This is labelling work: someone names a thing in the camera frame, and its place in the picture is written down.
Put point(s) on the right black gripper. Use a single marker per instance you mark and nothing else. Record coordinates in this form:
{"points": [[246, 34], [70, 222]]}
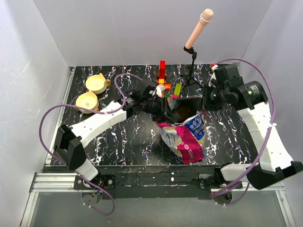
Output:
{"points": [[207, 105]]}

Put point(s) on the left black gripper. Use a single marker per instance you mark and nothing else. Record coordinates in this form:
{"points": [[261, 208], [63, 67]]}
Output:
{"points": [[164, 114]]}

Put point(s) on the pink pet food bag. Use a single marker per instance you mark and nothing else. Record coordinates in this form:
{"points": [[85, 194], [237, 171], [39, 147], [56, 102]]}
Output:
{"points": [[184, 132]]}

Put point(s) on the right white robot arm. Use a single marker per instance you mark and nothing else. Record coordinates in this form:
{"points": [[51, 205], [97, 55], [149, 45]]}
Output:
{"points": [[273, 163]]}

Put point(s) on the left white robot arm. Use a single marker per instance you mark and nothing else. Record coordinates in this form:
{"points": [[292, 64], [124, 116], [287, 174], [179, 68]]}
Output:
{"points": [[71, 141]]}

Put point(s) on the upper yellow pet bowl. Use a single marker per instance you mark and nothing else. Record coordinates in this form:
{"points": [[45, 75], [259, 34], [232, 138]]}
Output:
{"points": [[97, 83]]}

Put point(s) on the yellow pet bowl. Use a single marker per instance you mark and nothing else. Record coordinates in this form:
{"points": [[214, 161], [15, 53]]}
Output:
{"points": [[88, 100], [97, 83]]}

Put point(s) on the lower yellow pet bowl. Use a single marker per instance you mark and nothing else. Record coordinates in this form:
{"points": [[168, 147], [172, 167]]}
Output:
{"points": [[88, 100]]}

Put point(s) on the colourful toy block track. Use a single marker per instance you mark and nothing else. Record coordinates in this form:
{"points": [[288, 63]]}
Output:
{"points": [[177, 90]]}

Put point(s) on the red toy block tower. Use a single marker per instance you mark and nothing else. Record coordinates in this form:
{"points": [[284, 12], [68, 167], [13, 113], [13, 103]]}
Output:
{"points": [[161, 76]]}

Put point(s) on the black microphone stand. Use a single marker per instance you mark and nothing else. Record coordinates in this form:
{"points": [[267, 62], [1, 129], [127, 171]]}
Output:
{"points": [[190, 80]]}

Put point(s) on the pink microphone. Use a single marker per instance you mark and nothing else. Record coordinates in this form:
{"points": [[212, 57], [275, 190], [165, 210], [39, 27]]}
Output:
{"points": [[205, 18]]}

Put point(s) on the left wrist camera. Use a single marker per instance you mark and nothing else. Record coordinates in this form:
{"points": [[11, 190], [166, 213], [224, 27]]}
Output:
{"points": [[148, 88]]}

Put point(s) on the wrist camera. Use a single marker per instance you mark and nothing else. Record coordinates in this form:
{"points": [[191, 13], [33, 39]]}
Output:
{"points": [[226, 77], [148, 88]]}

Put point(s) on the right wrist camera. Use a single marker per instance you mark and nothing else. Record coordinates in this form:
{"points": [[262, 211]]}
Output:
{"points": [[226, 77]]}

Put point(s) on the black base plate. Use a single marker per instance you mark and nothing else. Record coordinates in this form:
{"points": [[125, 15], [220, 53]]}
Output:
{"points": [[174, 181]]}

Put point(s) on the aluminium frame rail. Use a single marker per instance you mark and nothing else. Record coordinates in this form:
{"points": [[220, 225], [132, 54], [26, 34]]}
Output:
{"points": [[61, 200]]}

